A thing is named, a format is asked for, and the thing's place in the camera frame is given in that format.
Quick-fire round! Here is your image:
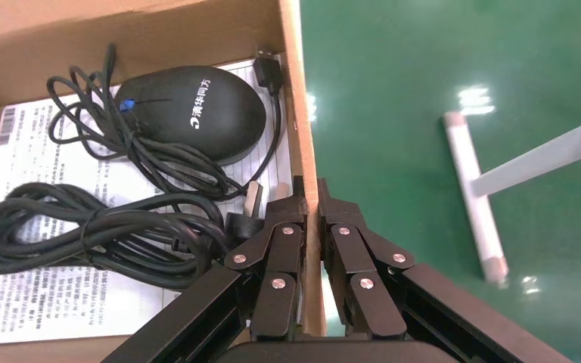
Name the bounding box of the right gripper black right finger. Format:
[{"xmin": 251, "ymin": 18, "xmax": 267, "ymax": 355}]
[{"xmin": 318, "ymin": 178, "xmax": 572, "ymax": 363}]

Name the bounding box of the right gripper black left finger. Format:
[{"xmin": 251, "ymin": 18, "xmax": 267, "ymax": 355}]
[{"xmin": 101, "ymin": 176, "xmax": 306, "ymax": 363}]

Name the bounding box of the brown cardboard storage box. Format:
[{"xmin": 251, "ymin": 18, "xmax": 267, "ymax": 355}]
[{"xmin": 0, "ymin": 0, "xmax": 329, "ymax": 363}]

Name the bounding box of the white metal stand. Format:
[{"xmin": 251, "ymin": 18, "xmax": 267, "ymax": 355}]
[{"xmin": 443, "ymin": 109, "xmax": 581, "ymax": 289}]

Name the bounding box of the white printed instruction sheet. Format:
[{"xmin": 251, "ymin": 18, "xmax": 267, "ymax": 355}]
[{"xmin": 0, "ymin": 59, "xmax": 294, "ymax": 346}]

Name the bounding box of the black wired computer mouse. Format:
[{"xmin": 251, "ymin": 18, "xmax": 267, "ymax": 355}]
[{"xmin": 45, "ymin": 44, "xmax": 285, "ymax": 201}]

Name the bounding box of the black coiled power cable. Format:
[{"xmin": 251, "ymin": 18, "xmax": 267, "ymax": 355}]
[{"xmin": 0, "ymin": 181, "xmax": 291, "ymax": 292}]

